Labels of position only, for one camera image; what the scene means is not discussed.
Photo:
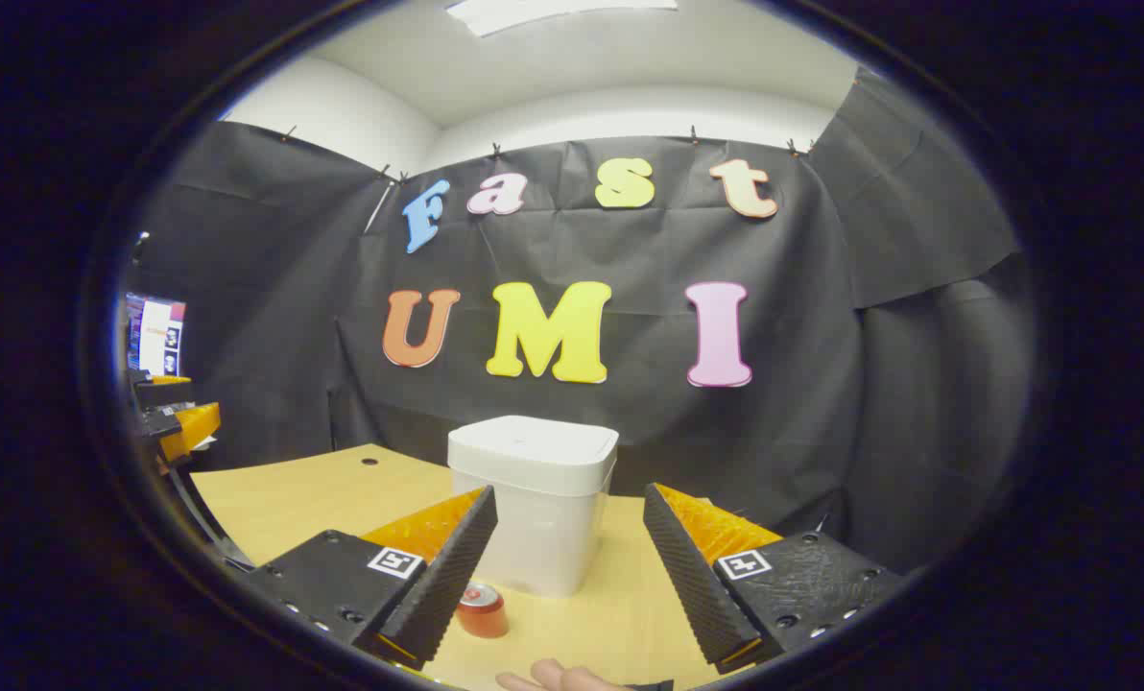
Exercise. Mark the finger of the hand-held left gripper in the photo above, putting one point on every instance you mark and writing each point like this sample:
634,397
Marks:
193,430
164,393

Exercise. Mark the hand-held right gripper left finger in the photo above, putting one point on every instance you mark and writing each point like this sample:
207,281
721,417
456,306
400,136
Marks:
452,576

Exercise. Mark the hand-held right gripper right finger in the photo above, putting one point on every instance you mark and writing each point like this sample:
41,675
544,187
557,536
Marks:
687,585

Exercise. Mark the red pop can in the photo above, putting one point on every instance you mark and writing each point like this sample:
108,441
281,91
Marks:
484,614

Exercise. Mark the white desktop garbage bin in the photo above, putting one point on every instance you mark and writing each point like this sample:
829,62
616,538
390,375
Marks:
543,518

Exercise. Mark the wooden desktop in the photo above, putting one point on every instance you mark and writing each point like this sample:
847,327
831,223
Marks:
591,633

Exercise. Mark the black backdrop cloth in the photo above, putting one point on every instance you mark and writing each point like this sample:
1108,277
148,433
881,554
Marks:
822,336

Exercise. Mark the ceiling light panel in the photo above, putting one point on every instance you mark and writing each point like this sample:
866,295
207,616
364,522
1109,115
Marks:
562,11

